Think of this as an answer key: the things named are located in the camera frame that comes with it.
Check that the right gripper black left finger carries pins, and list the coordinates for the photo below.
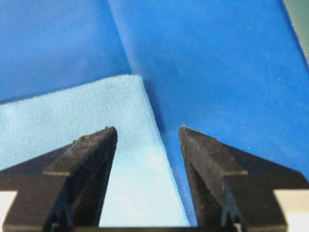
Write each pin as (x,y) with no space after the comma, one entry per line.
(60,189)

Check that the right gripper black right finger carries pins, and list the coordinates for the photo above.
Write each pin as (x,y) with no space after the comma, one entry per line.
(235,191)

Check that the light blue towel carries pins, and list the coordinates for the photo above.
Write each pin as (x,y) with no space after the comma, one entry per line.
(141,190)

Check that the dark blue table cloth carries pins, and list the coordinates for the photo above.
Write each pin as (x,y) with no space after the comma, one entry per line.
(232,69)

